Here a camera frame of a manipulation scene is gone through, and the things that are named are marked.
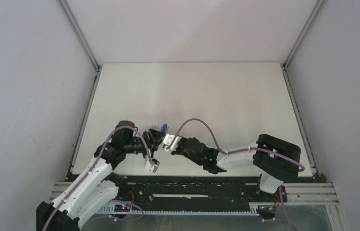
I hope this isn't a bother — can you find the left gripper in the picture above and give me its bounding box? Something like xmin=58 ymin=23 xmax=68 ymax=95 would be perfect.
xmin=124 ymin=129 xmax=166 ymax=160

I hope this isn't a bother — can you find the blue tagged key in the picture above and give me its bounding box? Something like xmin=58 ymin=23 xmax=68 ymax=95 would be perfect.
xmin=161 ymin=123 xmax=169 ymax=132

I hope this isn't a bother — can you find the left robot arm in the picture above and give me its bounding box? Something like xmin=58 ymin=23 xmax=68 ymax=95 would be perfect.
xmin=36 ymin=120 xmax=166 ymax=231

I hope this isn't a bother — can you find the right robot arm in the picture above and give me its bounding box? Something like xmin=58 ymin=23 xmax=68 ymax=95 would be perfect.
xmin=167 ymin=134 xmax=305 ymax=201

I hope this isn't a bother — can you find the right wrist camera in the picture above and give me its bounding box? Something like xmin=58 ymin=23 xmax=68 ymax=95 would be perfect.
xmin=162 ymin=134 xmax=182 ymax=153

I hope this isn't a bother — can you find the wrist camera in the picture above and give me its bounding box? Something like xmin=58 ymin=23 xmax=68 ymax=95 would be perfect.
xmin=143 ymin=158 xmax=160 ymax=173
xmin=162 ymin=134 xmax=182 ymax=153

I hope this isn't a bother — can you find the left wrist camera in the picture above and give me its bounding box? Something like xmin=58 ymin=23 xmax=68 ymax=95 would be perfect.
xmin=143 ymin=158 xmax=160 ymax=173

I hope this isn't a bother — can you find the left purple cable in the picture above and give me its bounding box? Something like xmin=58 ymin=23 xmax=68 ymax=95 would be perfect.
xmin=41 ymin=125 xmax=153 ymax=231

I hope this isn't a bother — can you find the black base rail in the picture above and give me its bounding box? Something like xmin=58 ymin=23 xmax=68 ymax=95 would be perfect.
xmin=87 ymin=174 xmax=290 ymax=214

